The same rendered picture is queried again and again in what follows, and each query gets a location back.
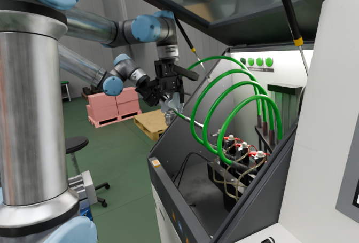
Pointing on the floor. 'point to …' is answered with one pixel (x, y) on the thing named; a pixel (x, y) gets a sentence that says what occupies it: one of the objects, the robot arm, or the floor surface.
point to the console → (325, 130)
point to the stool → (72, 146)
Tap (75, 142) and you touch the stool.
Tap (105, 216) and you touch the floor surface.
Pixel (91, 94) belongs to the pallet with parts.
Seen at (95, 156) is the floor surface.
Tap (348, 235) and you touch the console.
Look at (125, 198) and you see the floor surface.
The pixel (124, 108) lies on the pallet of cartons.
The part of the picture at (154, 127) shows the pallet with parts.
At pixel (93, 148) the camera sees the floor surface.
